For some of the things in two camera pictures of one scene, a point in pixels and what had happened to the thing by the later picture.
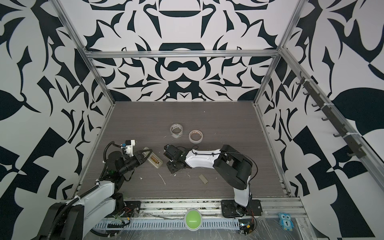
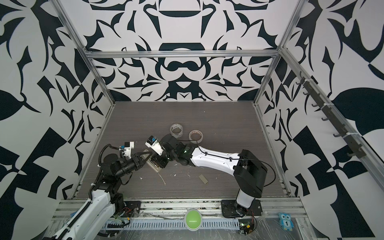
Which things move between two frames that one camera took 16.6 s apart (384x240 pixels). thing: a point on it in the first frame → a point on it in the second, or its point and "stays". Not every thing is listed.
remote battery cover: [204, 180] stays
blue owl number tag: [286, 221] stays
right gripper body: [173, 166] → [167, 156]
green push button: [193, 219] stays
